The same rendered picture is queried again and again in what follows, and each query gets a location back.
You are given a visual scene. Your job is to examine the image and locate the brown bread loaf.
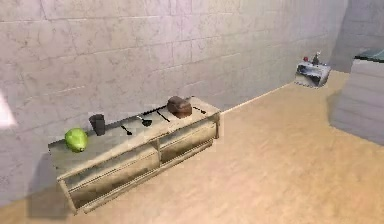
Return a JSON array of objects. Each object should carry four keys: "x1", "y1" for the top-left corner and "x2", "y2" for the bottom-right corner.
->
[{"x1": 166, "y1": 95, "x2": 193, "y2": 120}]

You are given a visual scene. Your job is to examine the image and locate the black ladle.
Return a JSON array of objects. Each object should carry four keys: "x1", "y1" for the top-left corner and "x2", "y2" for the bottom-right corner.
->
[{"x1": 136, "y1": 115, "x2": 153, "y2": 128}]

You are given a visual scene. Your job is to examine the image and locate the dark grey cup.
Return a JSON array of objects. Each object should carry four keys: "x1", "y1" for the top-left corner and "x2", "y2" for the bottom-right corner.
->
[{"x1": 88, "y1": 113, "x2": 107, "y2": 137}]

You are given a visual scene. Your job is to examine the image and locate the black knife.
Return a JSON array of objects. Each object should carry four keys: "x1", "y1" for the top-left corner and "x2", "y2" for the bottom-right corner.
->
[{"x1": 156, "y1": 110, "x2": 171, "y2": 123}]

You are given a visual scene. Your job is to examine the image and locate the grey counter with green top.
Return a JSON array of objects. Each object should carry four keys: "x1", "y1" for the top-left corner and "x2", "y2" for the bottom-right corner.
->
[{"x1": 328, "y1": 48, "x2": 384, "y2": 146}]

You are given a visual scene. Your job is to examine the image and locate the green apple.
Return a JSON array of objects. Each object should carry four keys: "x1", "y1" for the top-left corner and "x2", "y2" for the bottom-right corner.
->
[{"x1": 64, "y1": 127, "x2": 89, "y2": 154}]

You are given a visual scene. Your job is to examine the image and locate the low beige wooden sideboard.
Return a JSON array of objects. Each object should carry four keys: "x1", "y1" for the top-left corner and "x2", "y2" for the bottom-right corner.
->
[{"x1": 47, "y1": 96, "x2": 222, "y2": 215}]

